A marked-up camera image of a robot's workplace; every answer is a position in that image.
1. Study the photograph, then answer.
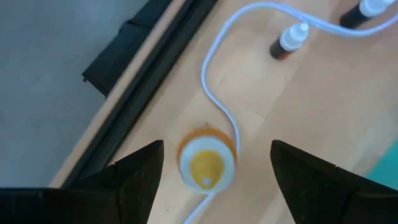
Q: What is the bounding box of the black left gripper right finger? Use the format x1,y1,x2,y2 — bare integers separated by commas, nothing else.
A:
270,139,374,224

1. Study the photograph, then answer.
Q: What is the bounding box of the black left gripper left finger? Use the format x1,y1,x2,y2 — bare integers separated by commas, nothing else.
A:
62,139,165,224

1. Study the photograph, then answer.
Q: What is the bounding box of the large yellow-orange food coloring bottle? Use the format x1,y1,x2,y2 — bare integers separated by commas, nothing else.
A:
176,126,239,195

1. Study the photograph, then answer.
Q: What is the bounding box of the small red-brown dropper bottle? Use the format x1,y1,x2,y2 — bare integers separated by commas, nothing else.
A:
269,22,310,61

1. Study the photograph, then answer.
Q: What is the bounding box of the small dark dropper bottle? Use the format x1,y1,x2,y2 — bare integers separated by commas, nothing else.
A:
338,0,398,29

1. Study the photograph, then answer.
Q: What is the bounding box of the translucent green plastic bin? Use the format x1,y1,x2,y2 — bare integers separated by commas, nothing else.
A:
364,141,398,191

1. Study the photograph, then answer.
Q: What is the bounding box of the black aluminium table frame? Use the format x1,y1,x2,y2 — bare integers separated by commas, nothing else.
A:
60,0,218,189

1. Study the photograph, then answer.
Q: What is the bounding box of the white power cable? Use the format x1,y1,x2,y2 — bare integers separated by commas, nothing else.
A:
183,1,398,224

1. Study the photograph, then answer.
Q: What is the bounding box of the black bracket plate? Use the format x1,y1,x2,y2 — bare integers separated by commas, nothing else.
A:
81,0,174,98

